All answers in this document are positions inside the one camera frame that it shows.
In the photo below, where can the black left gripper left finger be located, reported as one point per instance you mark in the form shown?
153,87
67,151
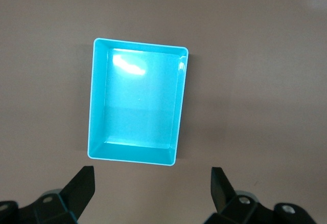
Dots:
76,196

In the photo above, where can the brown table cover sheet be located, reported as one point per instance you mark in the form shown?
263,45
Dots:
255,55

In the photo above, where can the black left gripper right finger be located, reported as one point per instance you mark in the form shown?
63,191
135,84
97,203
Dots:
224,198

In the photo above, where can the blue plastic box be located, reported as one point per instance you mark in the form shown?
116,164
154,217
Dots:
140,101

